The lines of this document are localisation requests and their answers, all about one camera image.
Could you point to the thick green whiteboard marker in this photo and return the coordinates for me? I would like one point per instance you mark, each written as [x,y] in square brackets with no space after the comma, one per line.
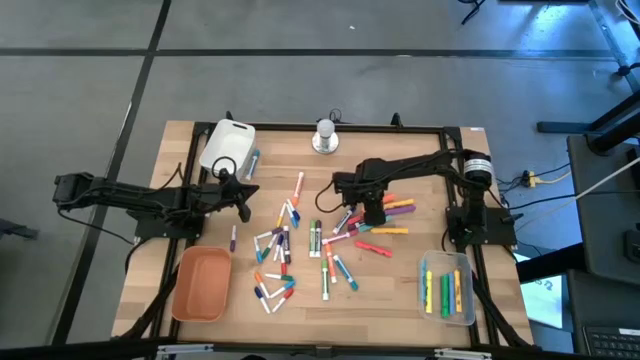
[325,280]
[312,238]

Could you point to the small purple pen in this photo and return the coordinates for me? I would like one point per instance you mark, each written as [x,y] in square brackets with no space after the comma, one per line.
[233,238]

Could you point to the yellow power plug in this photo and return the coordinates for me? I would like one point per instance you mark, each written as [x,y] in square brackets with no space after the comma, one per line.
[530,176]

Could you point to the thick pink whiteboard marker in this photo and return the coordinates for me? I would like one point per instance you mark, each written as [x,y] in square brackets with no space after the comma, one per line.
[340,236]

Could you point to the white plastic bin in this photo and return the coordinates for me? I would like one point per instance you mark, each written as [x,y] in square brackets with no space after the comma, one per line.
[227,145]

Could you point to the thin purple whiteboard marker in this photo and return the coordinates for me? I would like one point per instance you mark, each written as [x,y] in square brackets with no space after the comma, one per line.
[269,233]

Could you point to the thick teal whiteboard marker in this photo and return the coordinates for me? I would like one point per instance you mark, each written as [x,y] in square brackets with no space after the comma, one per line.
[345,272]
[252,165]

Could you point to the thick purple whiteboard marker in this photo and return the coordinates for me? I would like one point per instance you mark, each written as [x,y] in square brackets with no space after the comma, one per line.
[343,220]
[286,245]

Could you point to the thin red whiteboard marker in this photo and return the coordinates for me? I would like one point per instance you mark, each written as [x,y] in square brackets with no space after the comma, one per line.
[283,261]
[283,300]

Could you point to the black desk crossbar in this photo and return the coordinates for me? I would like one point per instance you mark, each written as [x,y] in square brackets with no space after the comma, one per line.
[550,262]

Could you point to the white sheet with scribble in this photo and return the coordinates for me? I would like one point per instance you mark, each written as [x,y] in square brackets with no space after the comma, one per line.
[542,305]

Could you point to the teal highlighter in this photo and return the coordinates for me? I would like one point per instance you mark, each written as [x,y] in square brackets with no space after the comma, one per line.
[366,228]

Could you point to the silver frame bracket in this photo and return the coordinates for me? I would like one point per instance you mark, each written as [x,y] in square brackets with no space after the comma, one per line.
[462,354]
[185,349]

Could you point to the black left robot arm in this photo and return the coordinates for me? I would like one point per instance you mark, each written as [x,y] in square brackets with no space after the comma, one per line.
[125,197]

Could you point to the clear plastic bin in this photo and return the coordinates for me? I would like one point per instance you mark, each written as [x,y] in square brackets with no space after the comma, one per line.
[435,260]

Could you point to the purple highlighter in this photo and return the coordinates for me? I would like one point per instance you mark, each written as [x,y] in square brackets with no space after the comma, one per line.
[400,210]

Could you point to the thick dark brown whiteboard marker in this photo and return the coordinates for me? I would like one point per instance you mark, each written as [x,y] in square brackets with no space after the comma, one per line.
[318,238]

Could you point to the black keyboard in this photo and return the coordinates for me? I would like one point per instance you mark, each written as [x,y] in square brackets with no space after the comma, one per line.
[612,345]

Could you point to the thin teal whiteboard marker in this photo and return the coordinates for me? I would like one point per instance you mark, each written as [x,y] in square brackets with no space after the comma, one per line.
[282,289]
[257,249]

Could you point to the light blue highlighter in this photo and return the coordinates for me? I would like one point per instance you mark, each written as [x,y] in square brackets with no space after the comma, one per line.
[423,280]

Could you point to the black frame clamp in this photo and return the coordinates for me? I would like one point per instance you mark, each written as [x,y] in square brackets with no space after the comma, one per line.
[396,120]
[229,116]

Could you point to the red highlighter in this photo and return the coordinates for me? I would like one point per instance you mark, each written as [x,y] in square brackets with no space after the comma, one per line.
[373,248]

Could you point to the thick orange whiteboard marker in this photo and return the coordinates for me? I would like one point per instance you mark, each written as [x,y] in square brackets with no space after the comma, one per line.
[298,189]
[330,262]

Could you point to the pink highlighter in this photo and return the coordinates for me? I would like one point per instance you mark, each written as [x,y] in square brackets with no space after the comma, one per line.
[356,219]

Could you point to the thin green whiteboard marker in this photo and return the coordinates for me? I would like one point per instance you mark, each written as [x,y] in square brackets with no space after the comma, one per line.
[279,276]
[270,246]

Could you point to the yellow highlighter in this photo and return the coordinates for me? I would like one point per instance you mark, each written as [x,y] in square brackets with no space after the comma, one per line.
[429,291]
[457,290]
[389,230]
[399,203]

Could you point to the black desk leg beam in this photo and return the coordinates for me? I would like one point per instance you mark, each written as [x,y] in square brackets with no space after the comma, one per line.
[615,117]

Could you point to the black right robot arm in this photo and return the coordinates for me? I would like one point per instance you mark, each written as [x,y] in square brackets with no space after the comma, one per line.
[425,162]

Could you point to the thin dark blue whiteboard marker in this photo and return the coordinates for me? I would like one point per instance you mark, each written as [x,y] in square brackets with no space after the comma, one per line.
[293,210]

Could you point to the green highlighter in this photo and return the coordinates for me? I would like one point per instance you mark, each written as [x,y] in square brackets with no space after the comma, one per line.
[444,295]

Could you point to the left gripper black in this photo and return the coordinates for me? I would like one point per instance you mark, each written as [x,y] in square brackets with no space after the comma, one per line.
[229,187]

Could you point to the thin yellow whiteboard marker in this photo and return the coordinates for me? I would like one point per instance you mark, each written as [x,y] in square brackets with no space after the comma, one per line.
[281,215]

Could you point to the thin orange whiteboard marker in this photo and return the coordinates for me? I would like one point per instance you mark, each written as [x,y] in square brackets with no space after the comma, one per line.
[261,284]

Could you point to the chrome desk lamp white bulb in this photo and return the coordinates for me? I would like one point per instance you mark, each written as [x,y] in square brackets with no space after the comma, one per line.
[325,142]

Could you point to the grey desk with keyboard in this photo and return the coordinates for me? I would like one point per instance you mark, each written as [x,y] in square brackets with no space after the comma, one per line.
[600,305]

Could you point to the black stand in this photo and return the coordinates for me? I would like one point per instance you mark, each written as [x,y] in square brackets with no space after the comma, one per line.
[624,70]

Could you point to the orange highlighter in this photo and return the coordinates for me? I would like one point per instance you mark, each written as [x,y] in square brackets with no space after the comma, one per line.
[389,198]

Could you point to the orange plastic bin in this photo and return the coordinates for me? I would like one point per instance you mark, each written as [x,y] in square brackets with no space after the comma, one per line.
[200,285]

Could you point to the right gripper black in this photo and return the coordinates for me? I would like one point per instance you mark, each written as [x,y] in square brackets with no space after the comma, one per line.
[372,187]

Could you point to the white corner label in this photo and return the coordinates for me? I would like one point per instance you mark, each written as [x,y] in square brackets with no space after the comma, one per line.
[477,129]

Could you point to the black chair base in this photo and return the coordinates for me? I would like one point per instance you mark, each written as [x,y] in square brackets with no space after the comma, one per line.
[15,231]

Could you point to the thin light blue whiteboard marker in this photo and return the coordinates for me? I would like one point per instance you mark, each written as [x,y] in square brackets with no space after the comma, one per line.
[290,218]

